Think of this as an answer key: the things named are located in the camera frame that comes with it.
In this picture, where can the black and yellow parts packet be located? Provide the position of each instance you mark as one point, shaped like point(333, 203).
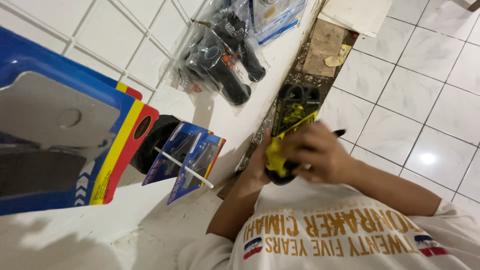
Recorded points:
point(294, 112)

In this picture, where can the white display hook peg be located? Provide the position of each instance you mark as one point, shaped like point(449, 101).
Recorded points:
point(183, 167)

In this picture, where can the clear bag with blue label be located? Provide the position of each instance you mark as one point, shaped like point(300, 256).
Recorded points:
point(275, 18)

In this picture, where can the person's right hand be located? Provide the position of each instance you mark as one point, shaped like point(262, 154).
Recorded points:
point(322, 153)

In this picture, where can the person's left fingers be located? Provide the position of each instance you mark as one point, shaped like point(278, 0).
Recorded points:
point(265, 139)

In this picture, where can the small blue blister pack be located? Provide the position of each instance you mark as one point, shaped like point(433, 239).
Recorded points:
point(198, 165)
point(176, 152)

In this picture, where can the person's white printed shirt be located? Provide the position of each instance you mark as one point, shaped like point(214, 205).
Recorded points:
point(337, 236)

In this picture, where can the large blue brake pad pack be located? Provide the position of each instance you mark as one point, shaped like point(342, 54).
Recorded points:
point(123, 88)
point(56, 138)

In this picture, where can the rusty wall screw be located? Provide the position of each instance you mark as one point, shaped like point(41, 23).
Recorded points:
point(201, 23)

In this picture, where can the black marker pen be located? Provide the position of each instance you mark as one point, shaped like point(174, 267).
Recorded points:
point(338, 132)

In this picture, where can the person's left hand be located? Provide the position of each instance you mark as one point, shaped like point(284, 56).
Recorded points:
point(258, 163)

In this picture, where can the person's right fingers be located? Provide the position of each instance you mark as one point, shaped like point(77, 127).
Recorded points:
point(300, 150)

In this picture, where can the crumpled yellow paper scrap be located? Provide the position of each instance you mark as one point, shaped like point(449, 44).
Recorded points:
point(338, 56)

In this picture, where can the black rubber roll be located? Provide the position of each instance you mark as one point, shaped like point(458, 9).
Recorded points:
point(155, 144)

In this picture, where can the brown cardboard piece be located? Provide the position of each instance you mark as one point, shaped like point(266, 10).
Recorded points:
point(324, 48)

